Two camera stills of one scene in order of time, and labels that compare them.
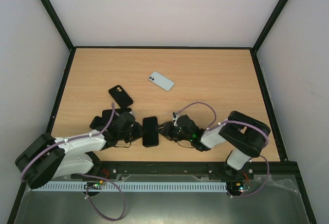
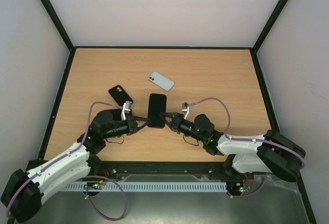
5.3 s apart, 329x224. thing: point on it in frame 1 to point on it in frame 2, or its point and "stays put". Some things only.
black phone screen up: x=150 y=132 to x=157 y=104
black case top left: x=121 y=96 stays put
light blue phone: x=161 y=81 stays put
